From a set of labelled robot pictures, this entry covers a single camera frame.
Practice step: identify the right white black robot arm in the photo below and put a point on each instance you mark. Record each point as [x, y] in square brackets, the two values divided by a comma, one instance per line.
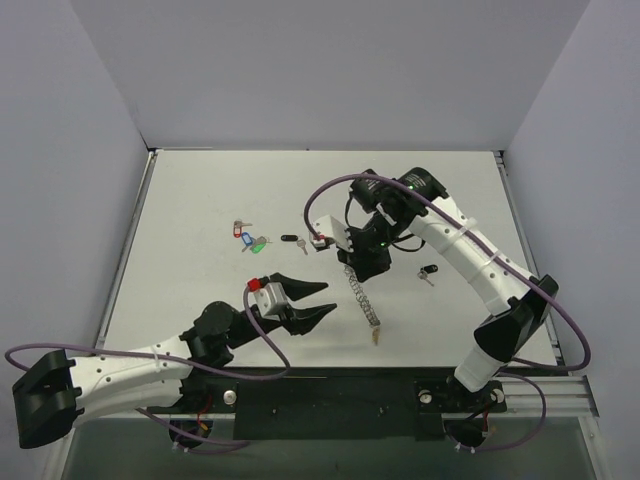
[516, 300]

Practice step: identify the yellow tag key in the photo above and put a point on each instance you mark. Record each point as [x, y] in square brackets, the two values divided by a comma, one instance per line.
[375, 335]

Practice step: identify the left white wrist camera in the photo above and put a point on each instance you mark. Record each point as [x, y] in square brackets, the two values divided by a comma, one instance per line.
[269, 295]

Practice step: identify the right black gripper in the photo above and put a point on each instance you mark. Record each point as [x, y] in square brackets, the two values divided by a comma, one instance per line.
[360, 265]

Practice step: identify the green key tag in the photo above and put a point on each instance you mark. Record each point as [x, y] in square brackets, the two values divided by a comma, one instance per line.
[259, 244]

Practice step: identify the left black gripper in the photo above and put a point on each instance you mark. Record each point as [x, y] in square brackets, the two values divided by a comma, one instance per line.
[289, 310]

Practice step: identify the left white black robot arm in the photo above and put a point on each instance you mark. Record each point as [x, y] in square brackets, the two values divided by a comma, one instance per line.
[70, 385]

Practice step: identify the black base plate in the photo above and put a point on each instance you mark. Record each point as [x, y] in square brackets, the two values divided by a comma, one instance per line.
[340, 403]

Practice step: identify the white disc wire keyring holder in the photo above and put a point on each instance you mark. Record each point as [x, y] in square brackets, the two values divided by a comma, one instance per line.
[361, 298]

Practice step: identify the red tag key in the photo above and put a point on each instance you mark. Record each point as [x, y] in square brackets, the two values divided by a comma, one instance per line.
[238, 227]

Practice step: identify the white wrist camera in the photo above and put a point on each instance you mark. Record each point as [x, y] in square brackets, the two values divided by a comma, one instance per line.
[328, 231]
[269, 295]

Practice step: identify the black tag silver key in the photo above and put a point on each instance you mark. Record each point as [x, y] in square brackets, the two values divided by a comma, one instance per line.
[295, 239]

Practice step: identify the blue key tag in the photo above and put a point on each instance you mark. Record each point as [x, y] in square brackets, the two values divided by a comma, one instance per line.
[248, 241]

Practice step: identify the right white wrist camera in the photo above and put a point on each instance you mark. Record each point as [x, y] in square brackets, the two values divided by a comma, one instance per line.
[328, 231]

